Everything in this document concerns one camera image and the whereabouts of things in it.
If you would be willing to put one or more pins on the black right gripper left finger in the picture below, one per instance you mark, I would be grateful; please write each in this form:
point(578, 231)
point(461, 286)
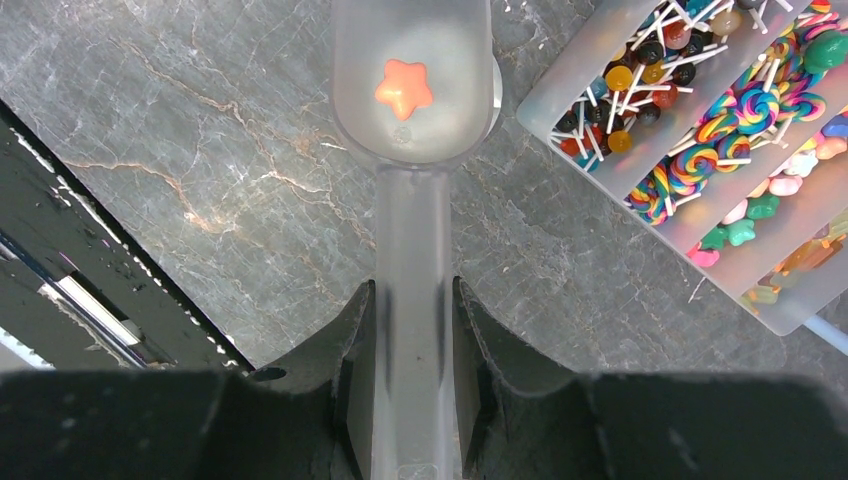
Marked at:
point(327, 386)

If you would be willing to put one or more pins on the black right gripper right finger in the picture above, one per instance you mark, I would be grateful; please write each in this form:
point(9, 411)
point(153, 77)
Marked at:
point(519, 412)

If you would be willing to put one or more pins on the clear plastic scoop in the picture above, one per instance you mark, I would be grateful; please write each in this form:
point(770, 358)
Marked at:
point(413, 161)

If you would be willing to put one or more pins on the orange star candy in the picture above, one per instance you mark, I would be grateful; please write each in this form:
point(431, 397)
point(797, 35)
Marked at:
point(404, 88)

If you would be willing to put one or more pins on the clear compartment candy tray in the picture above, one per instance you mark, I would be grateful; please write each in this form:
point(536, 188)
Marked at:
point(722, 127)

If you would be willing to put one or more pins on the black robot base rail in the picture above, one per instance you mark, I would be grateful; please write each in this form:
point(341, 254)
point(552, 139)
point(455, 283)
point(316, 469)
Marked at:
point(89, 267)

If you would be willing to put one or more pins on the light blue camera tripod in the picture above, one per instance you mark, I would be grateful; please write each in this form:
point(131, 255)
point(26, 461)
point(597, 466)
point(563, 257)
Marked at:
point(828, 332)

